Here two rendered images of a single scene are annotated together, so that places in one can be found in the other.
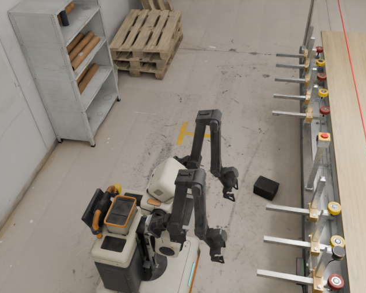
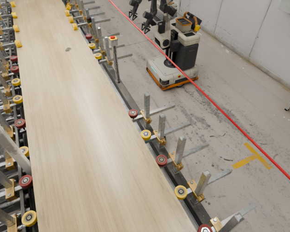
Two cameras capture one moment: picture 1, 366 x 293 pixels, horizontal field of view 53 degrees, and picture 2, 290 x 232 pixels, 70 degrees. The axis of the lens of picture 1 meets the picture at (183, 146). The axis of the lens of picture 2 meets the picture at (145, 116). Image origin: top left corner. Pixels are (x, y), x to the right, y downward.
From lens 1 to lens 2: 385 cm
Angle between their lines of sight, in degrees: 82
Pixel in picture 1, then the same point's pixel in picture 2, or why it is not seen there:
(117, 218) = (182, 20)
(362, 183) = (86, 70)
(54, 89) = not seen: outside the picture
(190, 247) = (162, 74)
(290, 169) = not seen: hidden behind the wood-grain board
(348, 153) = (99, 84)
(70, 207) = (239, 79)
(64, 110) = not seen: outside the picture
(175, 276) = (158, 64)
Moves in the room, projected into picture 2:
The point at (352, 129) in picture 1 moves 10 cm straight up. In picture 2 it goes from (103, 102) to (101, 94)
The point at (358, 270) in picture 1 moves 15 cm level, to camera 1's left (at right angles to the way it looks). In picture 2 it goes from (80, 41) to (91, 37)
